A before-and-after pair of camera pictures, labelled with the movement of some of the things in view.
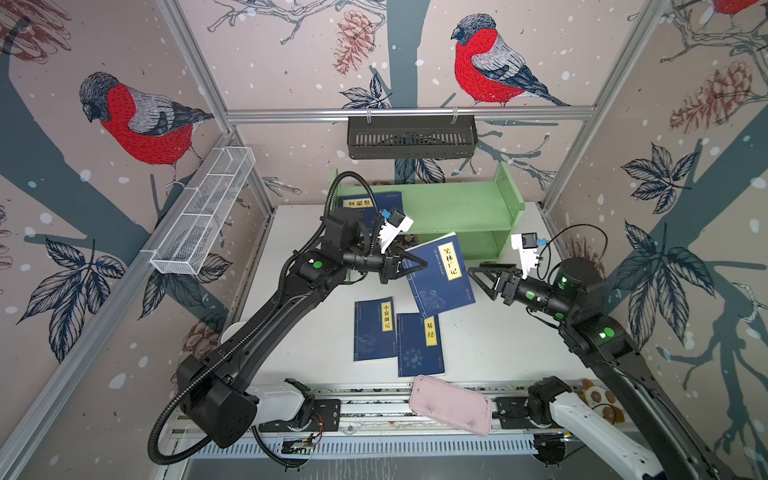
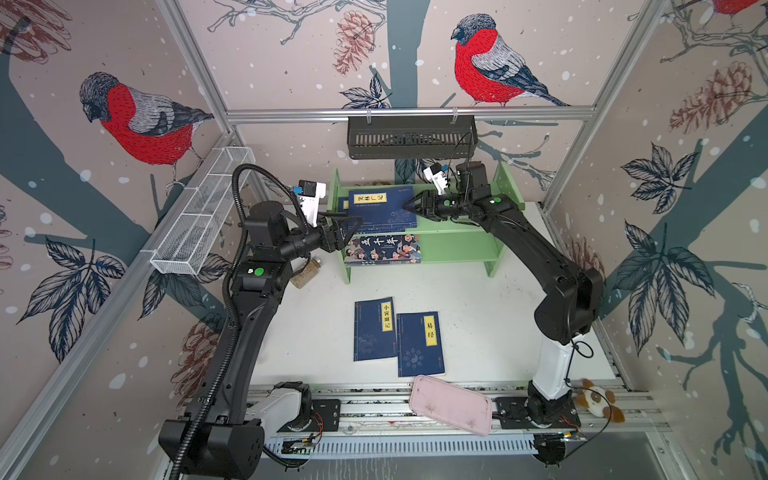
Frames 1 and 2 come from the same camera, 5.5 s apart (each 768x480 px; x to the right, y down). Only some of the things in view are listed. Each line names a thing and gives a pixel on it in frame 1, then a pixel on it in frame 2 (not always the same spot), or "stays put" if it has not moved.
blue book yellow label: [418, 345] stays put
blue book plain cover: [444, 284] to [382, 210]
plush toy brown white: [601, 401] stays put
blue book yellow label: [374, 329] stays put
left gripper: [391, 265] to [336, 241]
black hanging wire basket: [412, 137] stays put
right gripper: [510, 282] to [432, 201]
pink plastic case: [451, 403] stays put
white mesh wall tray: [189, 242] stays put
